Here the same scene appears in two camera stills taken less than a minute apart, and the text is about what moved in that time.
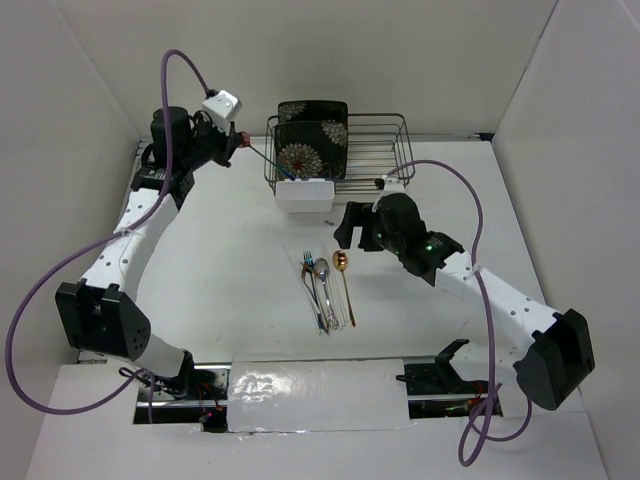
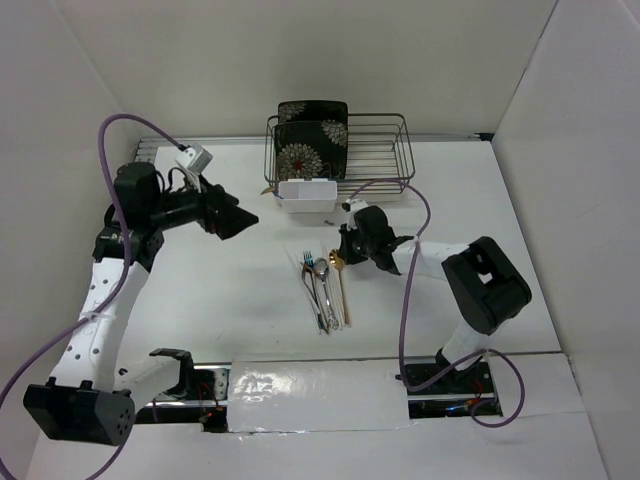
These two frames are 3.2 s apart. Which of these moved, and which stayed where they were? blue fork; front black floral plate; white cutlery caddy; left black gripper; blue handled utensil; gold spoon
Moved: blue handled utensil; left black gripper
Stayed: front black floral plate; white cutlery caddy; blue fork; gold spoon
